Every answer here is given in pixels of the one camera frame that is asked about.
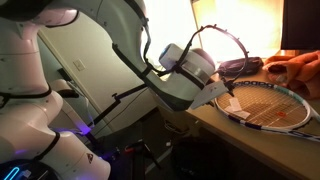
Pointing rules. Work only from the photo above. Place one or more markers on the orange cloth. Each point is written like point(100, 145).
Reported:
point(296, 71)

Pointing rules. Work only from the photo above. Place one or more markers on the black tripod red knob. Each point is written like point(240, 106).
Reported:
point(141, 153)

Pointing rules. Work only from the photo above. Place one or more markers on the black monitor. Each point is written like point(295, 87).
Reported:
point(301, 23)

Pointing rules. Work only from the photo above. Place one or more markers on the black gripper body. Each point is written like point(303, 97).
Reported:
point(230, 88)

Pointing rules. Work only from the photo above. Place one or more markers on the large bandage strip wrapper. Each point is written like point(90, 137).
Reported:
point(239, 113)

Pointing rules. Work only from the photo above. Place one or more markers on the small bandage strip wrapper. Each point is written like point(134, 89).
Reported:
point(235, 104)

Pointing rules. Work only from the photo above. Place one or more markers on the white wall switch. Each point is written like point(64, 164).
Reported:
point(79, 64)

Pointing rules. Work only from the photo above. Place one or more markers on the light wooden side cabinet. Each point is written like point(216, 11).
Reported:
point(180, 121)

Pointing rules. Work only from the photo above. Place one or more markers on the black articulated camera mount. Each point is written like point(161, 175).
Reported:
point(113, 100)

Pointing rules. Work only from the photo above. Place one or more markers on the white blue tennis racket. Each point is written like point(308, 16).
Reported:
point(273, 110)

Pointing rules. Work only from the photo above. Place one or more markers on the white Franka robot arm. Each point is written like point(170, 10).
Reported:
point(33, 110)

